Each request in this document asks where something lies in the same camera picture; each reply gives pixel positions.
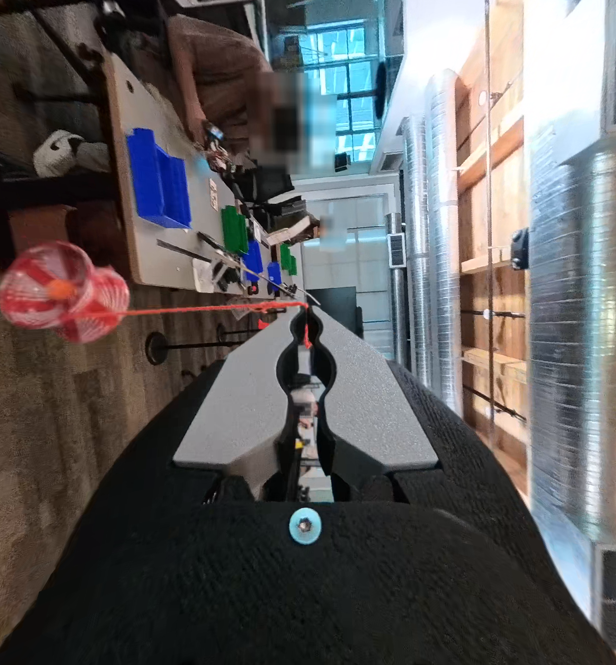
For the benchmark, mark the small blue parts bin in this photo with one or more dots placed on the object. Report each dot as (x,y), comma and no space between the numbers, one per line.
(274,277)
(252,265)

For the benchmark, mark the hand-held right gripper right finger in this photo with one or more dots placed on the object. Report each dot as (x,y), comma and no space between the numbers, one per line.
(375,416)

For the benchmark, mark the grey work table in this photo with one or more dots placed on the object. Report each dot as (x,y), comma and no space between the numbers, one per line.
(131,187)

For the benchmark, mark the black wall screen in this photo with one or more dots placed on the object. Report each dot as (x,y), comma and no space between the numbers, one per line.
(334,307)

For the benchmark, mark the large blue parts bin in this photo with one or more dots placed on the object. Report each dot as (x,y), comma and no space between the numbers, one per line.
(160,182)

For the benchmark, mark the red white yo-yo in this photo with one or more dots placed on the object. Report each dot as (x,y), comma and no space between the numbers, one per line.
(64,293)

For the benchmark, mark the silver spiral air duct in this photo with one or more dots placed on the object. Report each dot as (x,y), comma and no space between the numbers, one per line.
(433,229)

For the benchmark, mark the cardboard box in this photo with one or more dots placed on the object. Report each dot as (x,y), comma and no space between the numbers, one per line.
(64,234)

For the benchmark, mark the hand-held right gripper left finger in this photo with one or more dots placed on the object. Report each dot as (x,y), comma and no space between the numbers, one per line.
(235,416)

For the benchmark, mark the green parts bin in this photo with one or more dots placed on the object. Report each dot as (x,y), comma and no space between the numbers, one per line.
(235,229)
(286,258)

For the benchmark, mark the black pole base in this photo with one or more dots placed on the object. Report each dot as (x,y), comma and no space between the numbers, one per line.
(157,348)

